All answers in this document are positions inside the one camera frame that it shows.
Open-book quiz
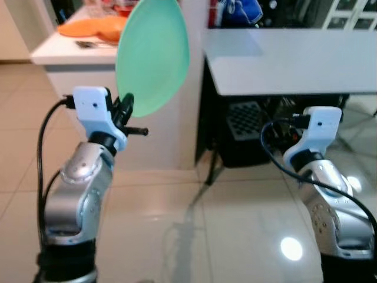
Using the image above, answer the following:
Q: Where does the orange plastic plate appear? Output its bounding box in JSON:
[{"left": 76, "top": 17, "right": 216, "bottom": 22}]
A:
[{"left": 57, "top": 17, "right": 128, "bottom": 39}]

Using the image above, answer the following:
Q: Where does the silver metal cutlery piece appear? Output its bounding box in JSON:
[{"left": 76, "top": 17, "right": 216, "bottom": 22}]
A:
[{"left": 75, "top": 40, "right": 116, "bottom": 50}]

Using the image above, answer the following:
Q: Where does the orange plastic bowl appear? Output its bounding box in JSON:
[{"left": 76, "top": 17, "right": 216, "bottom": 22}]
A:
[{"left": 97, "top": 25, "right": 127, "bottom": 44}]

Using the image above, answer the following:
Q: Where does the blue drawstring bag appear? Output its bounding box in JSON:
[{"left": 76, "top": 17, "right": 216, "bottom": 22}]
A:
[{"left": 222, "top": 0, "right": 263, "bottom": 25}]

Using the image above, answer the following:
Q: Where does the green plastic plate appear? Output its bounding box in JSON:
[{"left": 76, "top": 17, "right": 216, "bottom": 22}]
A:
[{"left": 115, "top": 0, "right": 191, "bottom": 118}]

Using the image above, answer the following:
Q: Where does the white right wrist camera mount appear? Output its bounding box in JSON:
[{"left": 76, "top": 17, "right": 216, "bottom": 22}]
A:
[{"left": 285, "top": 106, "right": 343, "bottom": 163}]

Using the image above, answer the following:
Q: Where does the white table with black legs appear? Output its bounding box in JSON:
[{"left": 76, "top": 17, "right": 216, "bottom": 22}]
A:
[{"left": 202, "top": 29, "right": 377, "bottom": 187}]

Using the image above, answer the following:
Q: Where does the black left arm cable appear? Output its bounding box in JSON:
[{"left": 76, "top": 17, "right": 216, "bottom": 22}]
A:
[{"left": 35, "top": 98, "right": 75, "bottom": 239}]

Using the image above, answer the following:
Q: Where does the black plastic crate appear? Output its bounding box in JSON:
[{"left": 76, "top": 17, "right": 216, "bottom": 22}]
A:
[{"left": 214, "top": 99, "right": 285, "bottom": 169}]

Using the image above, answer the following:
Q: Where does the red plastic holder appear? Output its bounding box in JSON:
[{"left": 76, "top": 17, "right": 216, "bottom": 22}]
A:
[{"left": 113, "top": 2, "right": 137, "bottom": 18}]

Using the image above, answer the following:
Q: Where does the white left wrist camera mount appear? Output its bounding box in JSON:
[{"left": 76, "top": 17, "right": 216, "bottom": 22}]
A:
[{"left": 72, "top": 86, "right": 128, "bottom": 152}]

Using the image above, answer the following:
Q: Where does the red cardboard box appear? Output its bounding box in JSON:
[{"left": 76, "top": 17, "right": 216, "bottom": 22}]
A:
[{"left": 209, "top": 0, "right": 225, "bottom": 28}]

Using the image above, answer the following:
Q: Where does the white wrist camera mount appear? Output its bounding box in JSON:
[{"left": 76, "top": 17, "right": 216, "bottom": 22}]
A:
[
  {"left": 285, "top": 106, "right": 343, "bottom": 163},
  {"left": 72, "top": 86, "right": 128, "bottom": 152}
]

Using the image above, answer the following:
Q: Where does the white lattice shelf unit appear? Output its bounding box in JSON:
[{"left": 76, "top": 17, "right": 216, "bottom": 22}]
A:
[{"left": 323, "top": 0, "right": 377, "bottom": 31}]

